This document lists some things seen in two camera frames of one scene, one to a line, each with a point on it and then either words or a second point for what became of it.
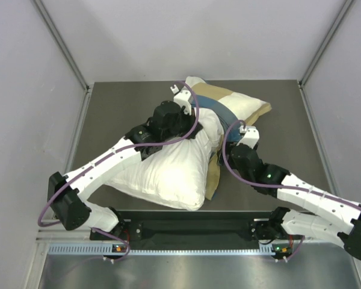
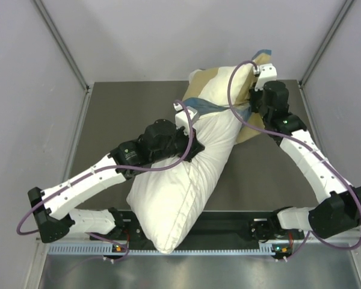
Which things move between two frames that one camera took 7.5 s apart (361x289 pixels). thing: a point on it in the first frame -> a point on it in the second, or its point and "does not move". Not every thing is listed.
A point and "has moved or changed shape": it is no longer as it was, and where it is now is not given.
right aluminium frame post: (325, 43) does not move
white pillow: (178, 173) has moved or changed shape
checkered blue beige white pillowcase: (235, 111) -> (207, 91)
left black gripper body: (184, 124) -> (182, 142)
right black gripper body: (229, 145) -> (258, 97)
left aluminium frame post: (58, 37) does not move
